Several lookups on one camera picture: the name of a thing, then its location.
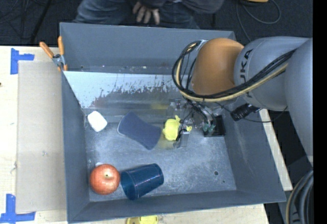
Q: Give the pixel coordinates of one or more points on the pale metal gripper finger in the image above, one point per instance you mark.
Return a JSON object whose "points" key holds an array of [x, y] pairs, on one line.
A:
{"points": [[176, 108], [184, 139]]}

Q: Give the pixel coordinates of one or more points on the yellow toy animal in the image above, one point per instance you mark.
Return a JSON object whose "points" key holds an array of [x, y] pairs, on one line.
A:
{"points": [[171, 128]]}

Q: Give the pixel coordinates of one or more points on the person's hand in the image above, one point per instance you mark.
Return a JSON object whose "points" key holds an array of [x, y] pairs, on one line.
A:
{"points": [[146, 13]]}

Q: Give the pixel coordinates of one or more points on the grey metal bin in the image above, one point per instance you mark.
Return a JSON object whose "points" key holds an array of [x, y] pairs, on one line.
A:
{"points": [[178, 166]]}

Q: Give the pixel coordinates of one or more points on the dark blue sponge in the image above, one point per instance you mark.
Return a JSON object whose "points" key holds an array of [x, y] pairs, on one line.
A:
{"points": [[139, 129]]}

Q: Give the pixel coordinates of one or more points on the dark blue cup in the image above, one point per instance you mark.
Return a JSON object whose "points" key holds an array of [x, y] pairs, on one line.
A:
{"points": [[143, 180]]}

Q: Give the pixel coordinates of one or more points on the white rounded block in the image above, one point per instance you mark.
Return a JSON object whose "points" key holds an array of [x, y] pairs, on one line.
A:
{"points": [[97, 121]]}

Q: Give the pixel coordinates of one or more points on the red apple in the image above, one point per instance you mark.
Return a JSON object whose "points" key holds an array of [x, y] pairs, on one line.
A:
{"points": [[104, 179]]}

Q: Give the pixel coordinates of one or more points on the pale flat board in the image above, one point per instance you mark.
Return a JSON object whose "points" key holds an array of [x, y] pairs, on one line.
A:
{"points": [[38, 141]]}

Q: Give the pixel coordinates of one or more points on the black cylinder on white bracket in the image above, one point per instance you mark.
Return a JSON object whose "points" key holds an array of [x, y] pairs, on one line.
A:
{"points": [[242, 112]]}

